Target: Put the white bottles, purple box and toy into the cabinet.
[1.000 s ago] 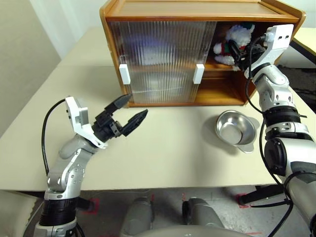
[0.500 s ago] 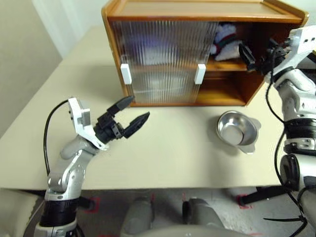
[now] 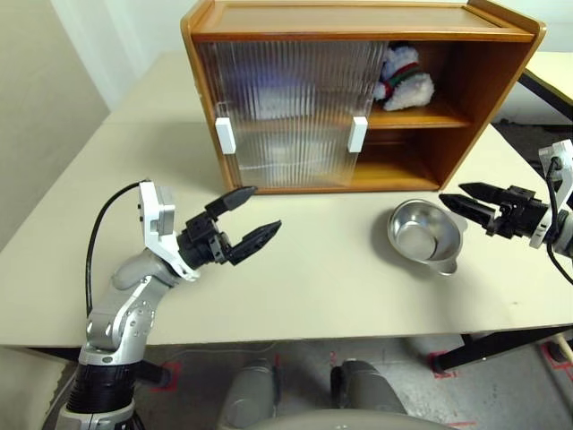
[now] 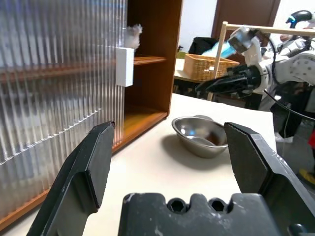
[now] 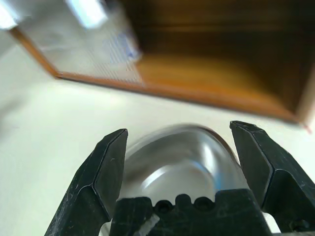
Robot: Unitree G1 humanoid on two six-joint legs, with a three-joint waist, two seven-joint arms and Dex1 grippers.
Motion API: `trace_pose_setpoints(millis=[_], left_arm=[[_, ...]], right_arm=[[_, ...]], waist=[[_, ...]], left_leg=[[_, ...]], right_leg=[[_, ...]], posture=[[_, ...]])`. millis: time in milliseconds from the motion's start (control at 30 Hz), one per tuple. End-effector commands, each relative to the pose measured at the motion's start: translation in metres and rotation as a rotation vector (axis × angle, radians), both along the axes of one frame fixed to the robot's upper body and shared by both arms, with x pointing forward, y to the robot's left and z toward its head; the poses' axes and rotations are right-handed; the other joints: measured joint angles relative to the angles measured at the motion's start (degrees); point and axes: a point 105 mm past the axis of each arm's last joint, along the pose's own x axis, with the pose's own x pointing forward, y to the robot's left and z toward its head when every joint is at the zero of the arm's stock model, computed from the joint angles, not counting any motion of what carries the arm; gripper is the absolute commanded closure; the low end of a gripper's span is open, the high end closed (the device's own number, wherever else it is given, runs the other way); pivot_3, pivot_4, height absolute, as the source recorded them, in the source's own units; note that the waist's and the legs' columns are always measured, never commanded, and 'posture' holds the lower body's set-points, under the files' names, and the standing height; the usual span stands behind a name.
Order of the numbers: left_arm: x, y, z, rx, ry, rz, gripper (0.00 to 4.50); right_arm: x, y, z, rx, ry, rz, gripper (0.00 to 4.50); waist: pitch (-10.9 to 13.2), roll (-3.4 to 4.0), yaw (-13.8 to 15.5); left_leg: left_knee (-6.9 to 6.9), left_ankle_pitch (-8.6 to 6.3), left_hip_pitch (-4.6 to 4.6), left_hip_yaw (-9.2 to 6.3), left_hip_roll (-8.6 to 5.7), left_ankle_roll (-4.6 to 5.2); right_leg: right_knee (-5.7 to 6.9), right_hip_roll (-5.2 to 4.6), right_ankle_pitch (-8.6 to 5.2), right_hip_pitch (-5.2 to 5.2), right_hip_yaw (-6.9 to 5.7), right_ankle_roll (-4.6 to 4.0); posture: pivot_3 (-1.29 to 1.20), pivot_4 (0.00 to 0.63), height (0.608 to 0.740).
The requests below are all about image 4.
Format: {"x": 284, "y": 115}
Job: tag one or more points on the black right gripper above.
{"x": 246, "y": 78}

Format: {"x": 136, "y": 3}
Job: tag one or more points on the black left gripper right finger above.
{"x": 251, "y": 159}

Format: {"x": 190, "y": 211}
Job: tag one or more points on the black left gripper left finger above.
{"x": 81, "y": 172}

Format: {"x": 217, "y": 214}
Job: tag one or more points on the grey white plush toy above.
{"x": 134, "y": 37}

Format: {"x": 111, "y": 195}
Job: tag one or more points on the brown wooden cabinet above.
{"x": 152, "y": 73}

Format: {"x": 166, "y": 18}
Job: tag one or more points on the ribbed glass cabinet door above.
{"x": 56, "y": 86}

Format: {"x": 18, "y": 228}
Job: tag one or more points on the woven wicker basket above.
{"x": 201, "y": 67}

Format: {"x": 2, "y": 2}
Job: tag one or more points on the light blue bag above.
{"x": 224, "y": 50}

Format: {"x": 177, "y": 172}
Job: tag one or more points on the black bag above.
{"x": 201, "y": 45}

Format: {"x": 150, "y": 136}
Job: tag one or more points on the stainless steel bowl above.
{"x": 197, "y": 137}

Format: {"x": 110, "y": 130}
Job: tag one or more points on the dark brown room door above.
{"x": 246, "y": 12}

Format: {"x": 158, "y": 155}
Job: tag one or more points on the silver robot body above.
{"x": 299, "y": 14}

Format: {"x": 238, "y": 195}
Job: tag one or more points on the light wooden rack frame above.
{"x": 217, "y": 61}

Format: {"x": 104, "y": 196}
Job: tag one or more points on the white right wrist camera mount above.
{"x": 252, "y": 55}

